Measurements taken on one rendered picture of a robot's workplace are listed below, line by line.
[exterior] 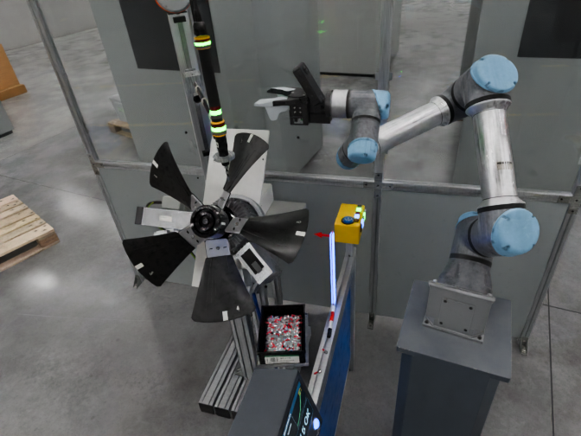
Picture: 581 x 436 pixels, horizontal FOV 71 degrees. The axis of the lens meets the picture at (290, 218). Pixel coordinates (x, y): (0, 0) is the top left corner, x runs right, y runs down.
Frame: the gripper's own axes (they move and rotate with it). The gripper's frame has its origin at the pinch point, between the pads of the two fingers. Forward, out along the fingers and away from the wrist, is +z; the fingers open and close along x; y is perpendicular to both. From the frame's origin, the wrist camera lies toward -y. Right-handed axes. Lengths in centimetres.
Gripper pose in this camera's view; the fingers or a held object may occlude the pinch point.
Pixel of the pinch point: (262, 95)
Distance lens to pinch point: 121.1
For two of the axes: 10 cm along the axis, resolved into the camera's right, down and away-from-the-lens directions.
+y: 0.8, 8.2, 5.7
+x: 2.7, -5.6, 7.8
